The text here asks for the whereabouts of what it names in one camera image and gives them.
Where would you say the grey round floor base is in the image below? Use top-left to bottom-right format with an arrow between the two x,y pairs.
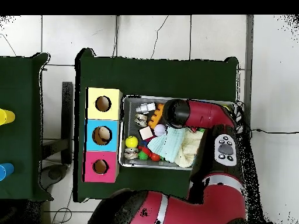
38,163 -> 69,191

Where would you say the dark green tablecloth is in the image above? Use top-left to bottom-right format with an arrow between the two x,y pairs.
0,52 -> 54,202
74,47 -> 239,207

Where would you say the wooden box with three holes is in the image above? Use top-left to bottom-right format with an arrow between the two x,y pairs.
82,87 -> 124,183

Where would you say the wooden cube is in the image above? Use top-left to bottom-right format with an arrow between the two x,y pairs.
139,126 -> 154,141

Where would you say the white baseball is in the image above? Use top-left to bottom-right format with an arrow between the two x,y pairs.
154,124 -> 167,138

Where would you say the black power cable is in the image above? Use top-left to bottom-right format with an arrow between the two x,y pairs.
249,128 -> 299,136

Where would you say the yellow plastic cup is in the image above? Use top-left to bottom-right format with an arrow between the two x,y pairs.
0,108 -> 16,126

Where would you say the yellow smiley ball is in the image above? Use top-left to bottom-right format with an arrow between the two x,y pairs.
125,135 -> 139,148

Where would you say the cream waffle cloth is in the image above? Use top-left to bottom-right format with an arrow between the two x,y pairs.
175,128 -> 206,168

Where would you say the black upright panel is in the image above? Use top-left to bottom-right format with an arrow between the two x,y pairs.
61,81 -> 74,165

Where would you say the blue plastic cup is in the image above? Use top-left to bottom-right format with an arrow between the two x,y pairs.
0,162 -> 15,182

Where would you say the shallow metal mesh bin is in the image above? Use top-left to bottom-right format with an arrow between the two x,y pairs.
118,94 -> 235,172

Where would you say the light blue waffle cloth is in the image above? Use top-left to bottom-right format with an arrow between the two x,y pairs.
147,127 -> 187,163

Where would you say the orange plastic comb block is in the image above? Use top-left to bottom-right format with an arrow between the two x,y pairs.
148,103 -> 165,130

